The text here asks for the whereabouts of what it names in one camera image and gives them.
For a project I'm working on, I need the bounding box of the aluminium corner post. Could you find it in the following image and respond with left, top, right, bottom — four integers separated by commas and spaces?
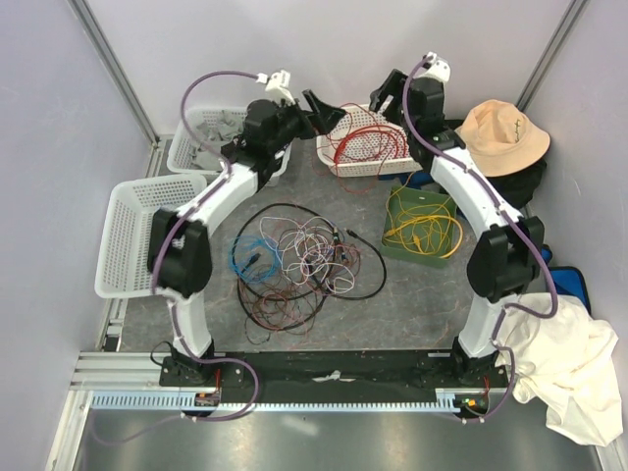
515, 0, 590, 112
68, 0, 160, 146

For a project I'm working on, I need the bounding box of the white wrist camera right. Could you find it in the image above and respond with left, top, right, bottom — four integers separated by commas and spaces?
421, 51, 451, 84

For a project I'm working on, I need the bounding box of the aluminium corner post left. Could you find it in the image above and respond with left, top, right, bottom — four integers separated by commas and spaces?
68, 0, 160, 146

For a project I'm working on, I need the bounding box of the white rectangular basket left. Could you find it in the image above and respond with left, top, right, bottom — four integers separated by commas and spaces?
94, 174, 207, 299

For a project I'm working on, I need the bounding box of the brown wire in pile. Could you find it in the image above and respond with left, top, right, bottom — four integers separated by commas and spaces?
239, 225, 344, 347

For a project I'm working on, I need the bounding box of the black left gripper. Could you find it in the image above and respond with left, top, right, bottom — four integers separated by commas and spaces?
268, 91, 345, 156

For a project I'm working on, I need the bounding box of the thick black cable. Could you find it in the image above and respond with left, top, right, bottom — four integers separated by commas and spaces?
236, 201, 388, 330

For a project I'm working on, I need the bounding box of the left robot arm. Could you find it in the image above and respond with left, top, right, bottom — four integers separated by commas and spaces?
147, 90, 346, 386

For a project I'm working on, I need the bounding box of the white wire in pile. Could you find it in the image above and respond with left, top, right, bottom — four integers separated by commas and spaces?
257, 215, 357, 295

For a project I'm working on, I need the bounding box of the aluminium corner post right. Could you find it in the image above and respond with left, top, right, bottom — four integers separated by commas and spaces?
515, 0, 590, 112

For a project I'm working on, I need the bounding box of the white oval perforated basket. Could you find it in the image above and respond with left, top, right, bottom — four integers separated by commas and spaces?
316, 103, 422, 178

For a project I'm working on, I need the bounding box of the white rectangular basket back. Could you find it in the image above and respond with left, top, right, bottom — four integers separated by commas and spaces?
167, 100, 294, 195

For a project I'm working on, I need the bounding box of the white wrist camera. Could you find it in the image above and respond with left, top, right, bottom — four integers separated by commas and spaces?
421, 51, 451, 84
255, 70, 295, 106

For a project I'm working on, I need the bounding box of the yellow ethernet cable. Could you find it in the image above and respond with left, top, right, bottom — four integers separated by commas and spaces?
382, 214, 465, 260

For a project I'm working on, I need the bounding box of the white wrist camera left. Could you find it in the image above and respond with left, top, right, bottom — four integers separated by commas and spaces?
255, 70, 295, 106

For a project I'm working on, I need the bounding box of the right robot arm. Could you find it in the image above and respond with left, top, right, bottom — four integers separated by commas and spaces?
369, 66, 545, 387

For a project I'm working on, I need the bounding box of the beige bucket hat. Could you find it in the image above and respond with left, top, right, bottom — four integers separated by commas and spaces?
455, 99, 550, 178

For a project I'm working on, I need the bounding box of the black garment under hat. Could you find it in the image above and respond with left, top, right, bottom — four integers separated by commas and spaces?
489, 158, 547, 209

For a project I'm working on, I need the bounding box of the slotted cable duct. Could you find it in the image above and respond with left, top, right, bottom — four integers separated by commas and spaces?
91, 390, 490, 413

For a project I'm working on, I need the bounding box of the white cloth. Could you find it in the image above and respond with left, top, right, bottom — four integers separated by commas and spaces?
497, 295, 623, 446

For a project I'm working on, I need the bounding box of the grey cloth in basket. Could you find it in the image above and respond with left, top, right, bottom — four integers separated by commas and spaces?
188, 109, 246, 173

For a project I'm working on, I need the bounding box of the red cable in basket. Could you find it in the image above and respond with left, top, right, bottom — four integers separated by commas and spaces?
333, 124, 408, 163

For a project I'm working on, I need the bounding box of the blue cloth at wall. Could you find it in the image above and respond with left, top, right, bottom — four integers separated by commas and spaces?
541, 244, 592, 314

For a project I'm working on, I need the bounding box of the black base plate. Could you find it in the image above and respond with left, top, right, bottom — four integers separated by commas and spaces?
153, 349, 507, 403

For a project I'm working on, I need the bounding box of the blue cable in pile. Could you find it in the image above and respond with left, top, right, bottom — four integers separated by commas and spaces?
228, 235, 285, 282

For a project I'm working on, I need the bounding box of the white rectangular basket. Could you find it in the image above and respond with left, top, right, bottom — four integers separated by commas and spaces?
167, 100, 294, 195
94, 174, 207, 299

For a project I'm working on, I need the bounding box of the green rectangular tray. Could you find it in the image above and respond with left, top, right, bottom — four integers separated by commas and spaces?
380, 185, 464, 269

